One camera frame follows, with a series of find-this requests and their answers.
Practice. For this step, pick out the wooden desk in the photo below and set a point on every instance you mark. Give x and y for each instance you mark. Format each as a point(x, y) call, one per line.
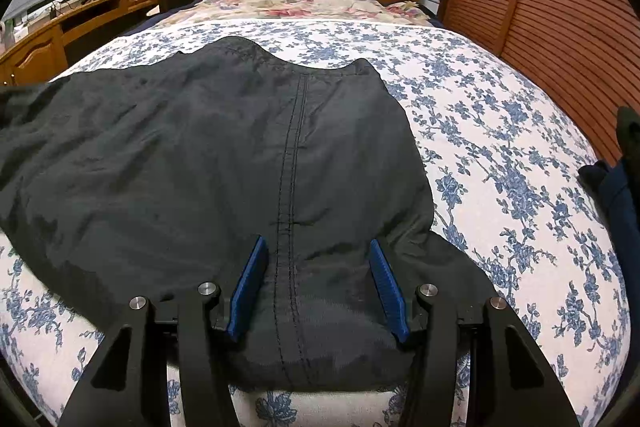
point(35, 52)

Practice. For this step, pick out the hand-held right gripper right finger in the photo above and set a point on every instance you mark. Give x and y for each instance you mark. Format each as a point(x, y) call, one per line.
point(392, 294)

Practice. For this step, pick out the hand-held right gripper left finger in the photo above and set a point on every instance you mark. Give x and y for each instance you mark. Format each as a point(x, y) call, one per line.
point(249, 292)

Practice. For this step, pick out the dark blue cloth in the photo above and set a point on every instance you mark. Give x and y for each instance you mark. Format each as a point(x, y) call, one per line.
point(617, 202)

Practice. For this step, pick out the blue floral white bedsheet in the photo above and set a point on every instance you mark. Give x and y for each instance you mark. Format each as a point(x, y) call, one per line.
point(500, 157)

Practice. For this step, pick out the dark green jacket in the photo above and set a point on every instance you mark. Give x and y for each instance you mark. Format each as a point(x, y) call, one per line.
point(150, 157)

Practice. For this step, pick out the beige floral blanket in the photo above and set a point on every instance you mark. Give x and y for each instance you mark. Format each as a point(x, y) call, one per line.
point(300, 7)

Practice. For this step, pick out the wooden louvered wardrobe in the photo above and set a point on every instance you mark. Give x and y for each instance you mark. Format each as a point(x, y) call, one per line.
point(550, 7)

